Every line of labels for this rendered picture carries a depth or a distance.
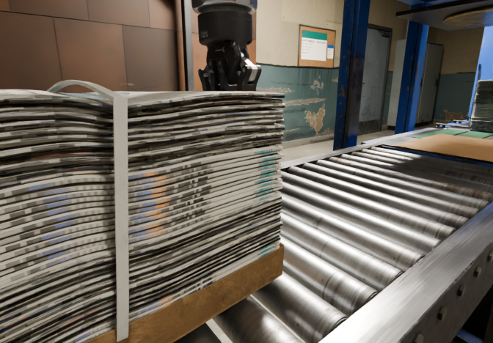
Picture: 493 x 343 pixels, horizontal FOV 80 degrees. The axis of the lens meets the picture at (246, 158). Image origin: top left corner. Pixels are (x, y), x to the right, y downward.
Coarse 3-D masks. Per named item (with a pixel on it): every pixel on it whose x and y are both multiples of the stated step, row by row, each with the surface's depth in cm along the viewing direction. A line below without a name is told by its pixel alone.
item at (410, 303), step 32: (480, 224) 52; (448, 256) 42; (480, 256) 43; (384, 288) 36; (416, 288) 36; (448, 288) 36; (480, 288) 47; (352, 320) 31; (384, 320) 31; (416, 320) 31; (448, 320) 39
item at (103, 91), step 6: (54, 84) 36; (60, 84) 34; (66, 84) 34; (78, 84) 27; (84, 84) 25; (90, 84) 25; (96, 84) 25; (48, 90) 40; (54, 90) 39; (96, 90) 23; (102, 90) 22; (108, 90) 23; (108, 96) 21; (114, 96) 20; (120, 96) 21
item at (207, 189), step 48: (96, 96) 34; (144, 96) 30; (192, 96) 24; (240, 96) 28; (192, 144) 25; (240, 144) 29; (192, 192) 26; (240, 192) 30; (192, 240) 27; (240, 240) 30; (192, 288) 28
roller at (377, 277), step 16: (288, 224) 53; (304, 224) 52; (304, 240) 49; (320, 240) 47; (336, 240) 47; (320, 256) 46; (336, 256) 44; (352, 256) 43; (368, 256) 42; (352, 272) 42; (368, 272) 40; (384, 272) 39; (400, 272) 39
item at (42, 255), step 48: (0, 96) 16; (48, 96) 18; (0, 144) 17; (48, 144) 19; (0, 192) 17; (48, 192) 19; (0, 240) 18; (48, 240) 19; (0, 288) 18; (48, 288) 19; (0, 336) 18; (48, 336) 20
